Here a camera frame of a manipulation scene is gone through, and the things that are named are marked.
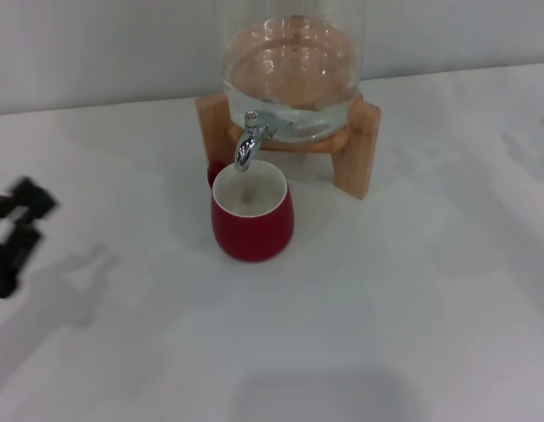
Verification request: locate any red ceramic cup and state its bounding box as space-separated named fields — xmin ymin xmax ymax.
xmin=205 ymin=158 xmax=295 ymax=264

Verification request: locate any chrome faucet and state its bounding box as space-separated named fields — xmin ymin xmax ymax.
xmin=234 ymin=109 xmax=294 ymax=173

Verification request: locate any glass water dispenser jar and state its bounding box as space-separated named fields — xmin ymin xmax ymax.
xmin=221 ymin=0 xmax=365 ymax=144

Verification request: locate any wooden dispenser stand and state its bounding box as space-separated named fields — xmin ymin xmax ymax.
xmin=194 ymin=94 xmax=382 ymax=202

